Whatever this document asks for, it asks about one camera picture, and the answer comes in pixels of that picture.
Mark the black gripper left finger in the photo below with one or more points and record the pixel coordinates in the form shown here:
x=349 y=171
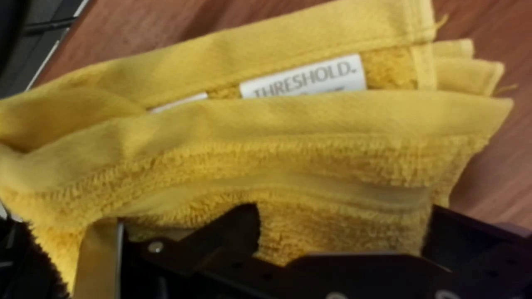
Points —
x=214 y=263

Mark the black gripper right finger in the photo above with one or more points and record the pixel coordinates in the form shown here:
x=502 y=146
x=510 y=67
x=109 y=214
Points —
x=487 y=261

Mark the yellow towel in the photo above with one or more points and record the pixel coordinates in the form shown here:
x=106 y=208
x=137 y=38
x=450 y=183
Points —
x=267 y=160

